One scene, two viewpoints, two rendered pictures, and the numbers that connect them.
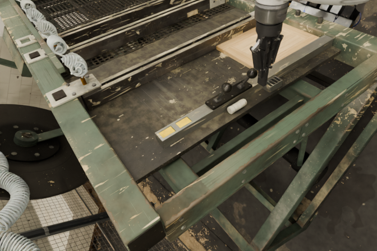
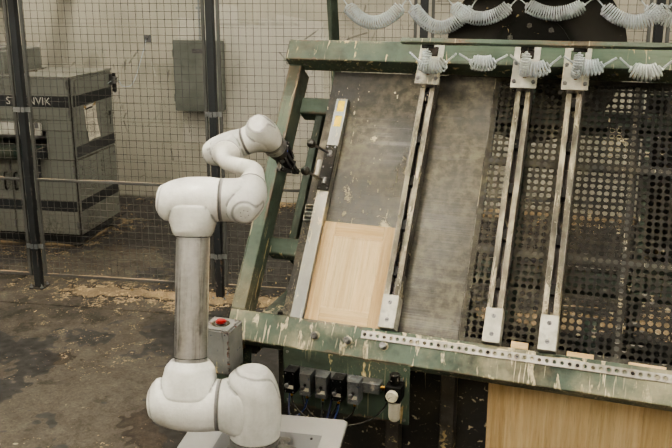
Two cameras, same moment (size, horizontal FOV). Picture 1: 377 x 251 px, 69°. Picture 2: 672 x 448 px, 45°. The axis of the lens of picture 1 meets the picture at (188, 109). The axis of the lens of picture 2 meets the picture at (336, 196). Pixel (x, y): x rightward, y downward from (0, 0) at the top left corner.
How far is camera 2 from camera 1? 328 cm
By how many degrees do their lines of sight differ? 73
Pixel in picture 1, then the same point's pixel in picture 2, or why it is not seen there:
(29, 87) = not seen: outside the picture
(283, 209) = not seen: hidden behind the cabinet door
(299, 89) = (294, 239)
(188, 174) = (316, 108)
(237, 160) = (282, 121)
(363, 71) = (245, 269)
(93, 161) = (346, 47)
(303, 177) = not seen: hidden behind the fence
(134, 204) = (302, 52)
